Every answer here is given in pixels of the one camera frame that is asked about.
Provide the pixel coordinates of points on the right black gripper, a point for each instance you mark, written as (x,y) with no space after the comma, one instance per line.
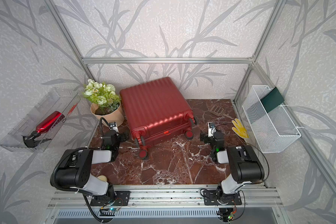
(207,137)

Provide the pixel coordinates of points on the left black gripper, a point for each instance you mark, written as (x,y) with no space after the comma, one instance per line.
(123,136)

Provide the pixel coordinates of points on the red hard-shell suitcase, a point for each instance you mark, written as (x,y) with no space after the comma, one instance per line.
(156,111)

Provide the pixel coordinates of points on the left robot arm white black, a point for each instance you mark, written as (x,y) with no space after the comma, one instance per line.
(73,171)

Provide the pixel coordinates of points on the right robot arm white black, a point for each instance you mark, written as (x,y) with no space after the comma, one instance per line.
(244,165)

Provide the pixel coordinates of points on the brown slotted spatula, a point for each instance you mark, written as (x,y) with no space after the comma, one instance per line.
(219,111)

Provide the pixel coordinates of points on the yellow rubber glove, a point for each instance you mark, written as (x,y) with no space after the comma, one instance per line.
(239,129)

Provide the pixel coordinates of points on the potted white flower plant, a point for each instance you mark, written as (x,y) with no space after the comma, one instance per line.
(105,103)

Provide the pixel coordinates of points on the cream tape roll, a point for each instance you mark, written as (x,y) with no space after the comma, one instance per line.
(103,178)

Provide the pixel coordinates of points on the dark green card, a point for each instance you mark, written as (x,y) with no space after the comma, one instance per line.
(272,100)

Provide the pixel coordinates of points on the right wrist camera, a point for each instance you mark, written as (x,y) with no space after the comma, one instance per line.
(211,128)

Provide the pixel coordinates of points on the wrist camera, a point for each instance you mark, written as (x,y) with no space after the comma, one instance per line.
(211,128)
(113,126)

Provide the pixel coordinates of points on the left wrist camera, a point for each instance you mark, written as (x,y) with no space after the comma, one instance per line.
(113,126)

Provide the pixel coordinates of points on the white wire mesh basket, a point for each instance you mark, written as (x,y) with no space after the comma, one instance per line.
(274,131)

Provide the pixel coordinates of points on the red bottle with black handle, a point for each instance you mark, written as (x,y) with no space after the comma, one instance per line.
(52,120)

